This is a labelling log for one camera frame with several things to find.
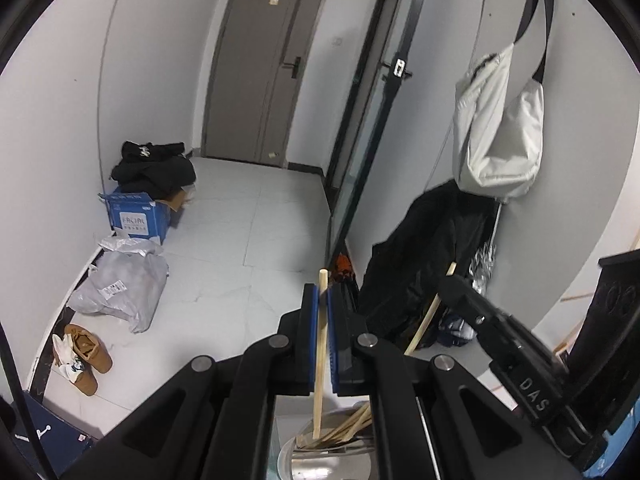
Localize tan wooden chopstick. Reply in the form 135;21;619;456
404;261;458;357
312;268;331;440

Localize white plastic mailer bag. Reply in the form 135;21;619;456
97;232;165;260

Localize silver folding umbrella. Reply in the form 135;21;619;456
440;200;503;346

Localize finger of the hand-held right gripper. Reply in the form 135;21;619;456
438;275;531;361

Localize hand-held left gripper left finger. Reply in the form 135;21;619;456
60;282;321;480

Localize blue cardboard box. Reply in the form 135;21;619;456
98;190;172;247

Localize black hanging jacket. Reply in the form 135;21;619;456
357;180;503;351

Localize grey plastic mailer bag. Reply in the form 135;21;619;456
66;250;169;335

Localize grey door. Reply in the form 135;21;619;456
200;0;333;168

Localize orange and black object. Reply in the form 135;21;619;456
332;253;357;286

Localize dark blue shoe box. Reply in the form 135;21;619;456
15;390;96;478

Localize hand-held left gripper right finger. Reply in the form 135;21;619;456
327;285;583;480

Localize black framed glass door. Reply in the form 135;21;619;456
322;0;436;271

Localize white translucent utensil holder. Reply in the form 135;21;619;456
272;395;376;480

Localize pile of black clothes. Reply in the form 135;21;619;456
110;140;197;198

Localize white shoulder bag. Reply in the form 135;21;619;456
452;0;557;204

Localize white socks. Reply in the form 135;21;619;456
51;332;83;376

